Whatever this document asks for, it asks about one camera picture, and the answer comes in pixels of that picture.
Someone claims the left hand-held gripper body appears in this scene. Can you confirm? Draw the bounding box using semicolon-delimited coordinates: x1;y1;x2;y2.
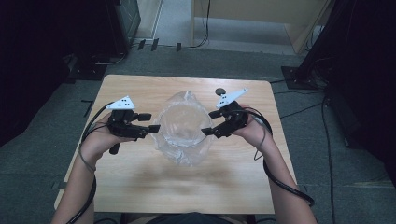
106;94;150;156

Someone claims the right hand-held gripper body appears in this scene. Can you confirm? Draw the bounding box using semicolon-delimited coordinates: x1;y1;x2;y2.
213;87;249;139

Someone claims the clear round plastic container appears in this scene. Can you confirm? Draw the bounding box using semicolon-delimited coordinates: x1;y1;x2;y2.
158;102;215;166

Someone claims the clear plastic bag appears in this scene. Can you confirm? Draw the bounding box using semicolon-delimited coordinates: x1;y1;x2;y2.
151;90;217;168

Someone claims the person's right hand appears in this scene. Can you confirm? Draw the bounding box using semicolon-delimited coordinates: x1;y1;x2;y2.
232;104;276;154

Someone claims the person's left hand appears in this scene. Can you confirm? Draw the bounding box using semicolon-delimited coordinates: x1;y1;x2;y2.
78;112;135;164

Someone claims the black tape corner mark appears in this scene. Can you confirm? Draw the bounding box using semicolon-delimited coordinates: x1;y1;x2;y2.
80;99;95;119

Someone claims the person's dark clothing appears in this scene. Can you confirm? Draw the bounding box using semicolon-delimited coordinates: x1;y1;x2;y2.
122;212;258;224

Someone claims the dark cabinet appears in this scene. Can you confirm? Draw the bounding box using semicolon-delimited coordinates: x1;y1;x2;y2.
106;0;142;54

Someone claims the light wooden desk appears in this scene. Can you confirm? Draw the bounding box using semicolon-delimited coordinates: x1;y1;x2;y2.
190;0;332;56

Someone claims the grey right wrist strap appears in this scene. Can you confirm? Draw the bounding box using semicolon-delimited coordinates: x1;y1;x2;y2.
252;116;268;161

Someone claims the grey wrist strap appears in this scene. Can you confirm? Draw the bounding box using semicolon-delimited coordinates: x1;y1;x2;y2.
78;143;97;175
252;116;268;161

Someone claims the grey left wrist strap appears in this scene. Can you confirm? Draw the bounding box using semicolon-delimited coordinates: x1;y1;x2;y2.
78;143;97;175

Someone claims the black stand base plate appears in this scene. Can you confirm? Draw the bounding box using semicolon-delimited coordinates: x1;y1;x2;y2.
65;54;108;82
281;65;319;91

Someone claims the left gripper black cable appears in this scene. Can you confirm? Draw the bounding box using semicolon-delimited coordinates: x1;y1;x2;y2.
65;101;117;224

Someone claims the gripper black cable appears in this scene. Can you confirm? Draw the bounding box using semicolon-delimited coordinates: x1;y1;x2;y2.
65;101;117;224
242;106;316;208

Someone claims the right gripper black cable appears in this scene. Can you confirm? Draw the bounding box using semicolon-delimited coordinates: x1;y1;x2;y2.
242;106;316;208

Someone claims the black hanging cable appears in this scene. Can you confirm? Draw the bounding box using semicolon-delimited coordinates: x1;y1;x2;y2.
186;0;212;49

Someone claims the long black floor cable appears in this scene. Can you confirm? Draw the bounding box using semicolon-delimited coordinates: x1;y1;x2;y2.
321;92;336;224

